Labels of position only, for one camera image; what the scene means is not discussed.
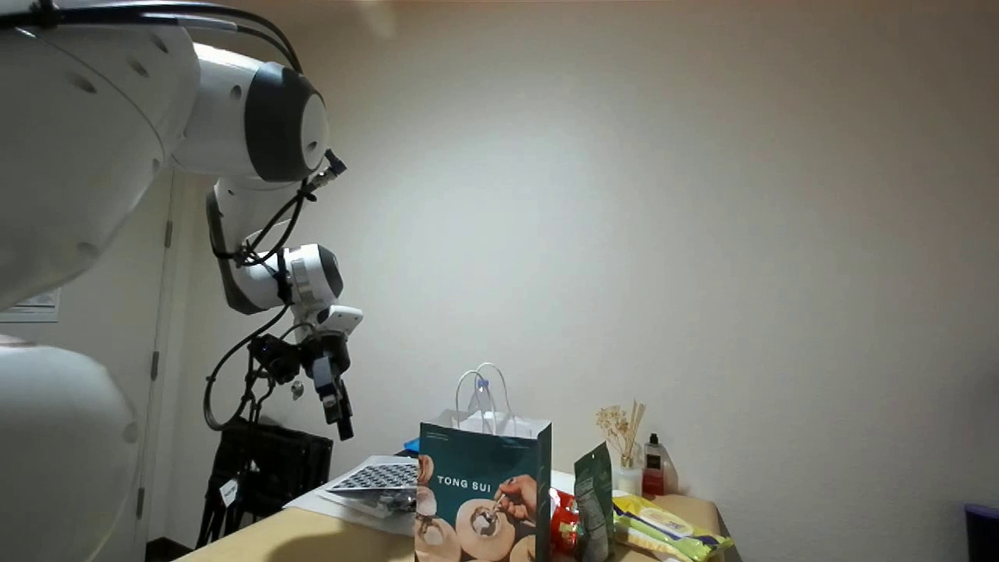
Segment white door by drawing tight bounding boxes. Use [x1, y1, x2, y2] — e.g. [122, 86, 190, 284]
[102, 152, 212, 562]

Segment dark blue box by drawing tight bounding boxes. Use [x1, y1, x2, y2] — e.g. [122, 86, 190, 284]
[961, 501, 999, 562]

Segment dark small bottle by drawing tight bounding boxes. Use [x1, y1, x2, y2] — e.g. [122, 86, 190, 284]
[642, 430, 680, 501]

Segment dark green standing packet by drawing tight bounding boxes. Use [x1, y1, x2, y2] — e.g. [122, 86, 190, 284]
[573, 445, 618, 562]

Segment yellow green snack packets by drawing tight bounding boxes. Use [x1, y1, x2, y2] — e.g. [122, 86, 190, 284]
[610, 491, 742, 562]

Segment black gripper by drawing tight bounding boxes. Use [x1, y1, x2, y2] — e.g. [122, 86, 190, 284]
[299, 347, 361, 445]

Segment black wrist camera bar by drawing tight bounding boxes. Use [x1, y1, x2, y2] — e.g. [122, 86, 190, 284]
[248, 302, 368, 389]

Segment red snack packet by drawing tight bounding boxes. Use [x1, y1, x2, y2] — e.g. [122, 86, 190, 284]
[547, 486, 581, 555]

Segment white keyboard with dark keys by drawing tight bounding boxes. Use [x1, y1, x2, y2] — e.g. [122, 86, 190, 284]
[325, 460, 422, 501]

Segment reed diffuser with sticks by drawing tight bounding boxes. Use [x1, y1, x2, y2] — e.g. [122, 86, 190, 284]
[593, 399, 651, 501]

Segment colourful cardboard box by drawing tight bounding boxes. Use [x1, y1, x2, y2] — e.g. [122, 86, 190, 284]
[415, 362, 555, 562]

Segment white papers stack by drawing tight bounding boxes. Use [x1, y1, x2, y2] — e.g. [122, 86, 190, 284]
[284, 450, 422, 539]

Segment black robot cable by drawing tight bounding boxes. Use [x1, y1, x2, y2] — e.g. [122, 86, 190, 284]
[0, 0, 352, 435]

